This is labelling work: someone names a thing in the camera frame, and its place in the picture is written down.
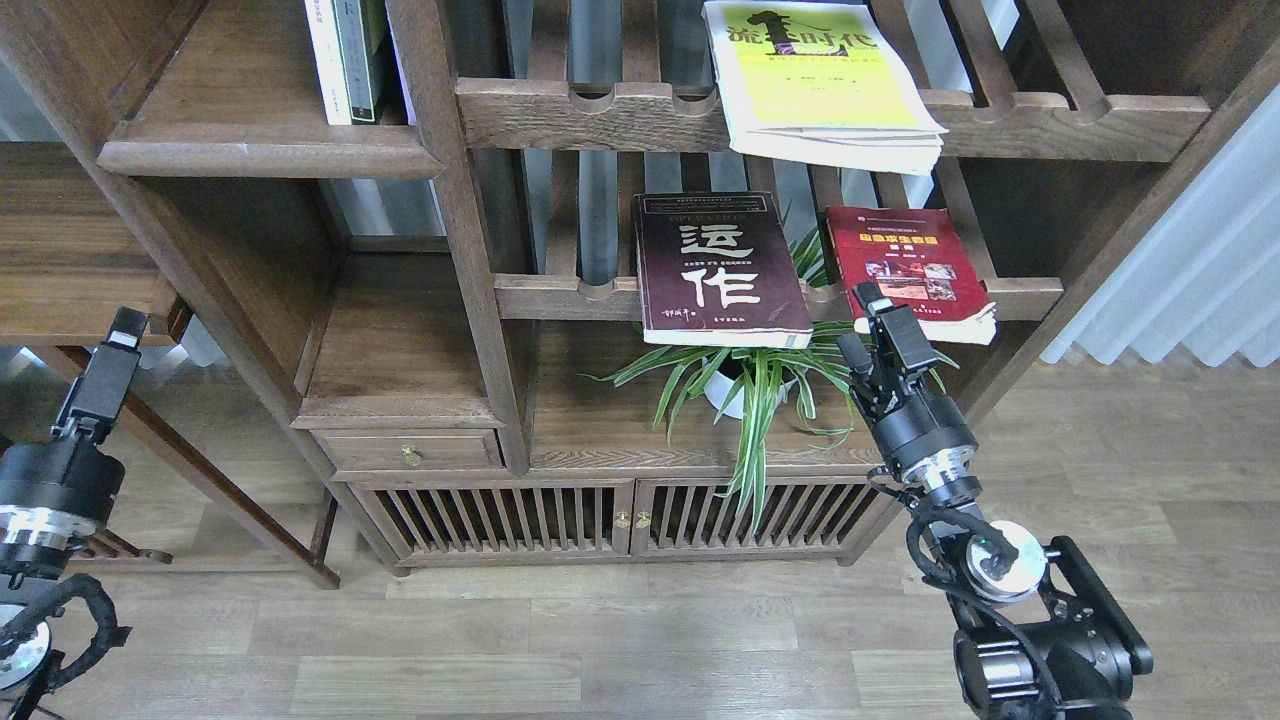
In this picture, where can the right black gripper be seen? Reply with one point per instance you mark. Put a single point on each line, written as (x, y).
(922, 436)

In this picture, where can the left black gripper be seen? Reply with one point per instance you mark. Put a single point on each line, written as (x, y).
(69, 473)

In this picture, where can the red cover book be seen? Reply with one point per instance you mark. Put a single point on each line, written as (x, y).
(916, 258)

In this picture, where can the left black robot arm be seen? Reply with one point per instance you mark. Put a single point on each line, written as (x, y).
(37, 545)

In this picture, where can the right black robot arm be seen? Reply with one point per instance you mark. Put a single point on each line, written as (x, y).
(1039, 636)

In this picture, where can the wooden side table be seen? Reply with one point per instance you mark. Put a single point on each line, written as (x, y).
(69, 262)

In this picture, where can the white plant pot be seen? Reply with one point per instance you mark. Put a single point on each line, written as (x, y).
(718, 389)

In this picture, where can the dark maroon book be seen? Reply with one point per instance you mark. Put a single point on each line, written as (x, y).
(714, 270)

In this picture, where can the green spider plant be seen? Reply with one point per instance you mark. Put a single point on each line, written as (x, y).
(689, 369)

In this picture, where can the yellow green cover book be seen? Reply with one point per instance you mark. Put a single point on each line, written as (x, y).
(819, 84)

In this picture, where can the brass cabinet door knobs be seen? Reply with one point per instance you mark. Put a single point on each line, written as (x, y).
(625, 520)

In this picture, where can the brass drawer knob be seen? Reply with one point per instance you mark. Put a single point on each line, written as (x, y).
(411, 457)

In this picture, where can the dark wooden bookshelf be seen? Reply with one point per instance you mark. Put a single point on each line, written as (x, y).
(453, 277)

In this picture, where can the white curtain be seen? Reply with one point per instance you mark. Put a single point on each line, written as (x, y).
(1206, 278)

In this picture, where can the white spine book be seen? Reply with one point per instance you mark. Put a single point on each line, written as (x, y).
(322, 25)

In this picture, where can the dark green spine book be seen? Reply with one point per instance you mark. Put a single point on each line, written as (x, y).
(363, 35)

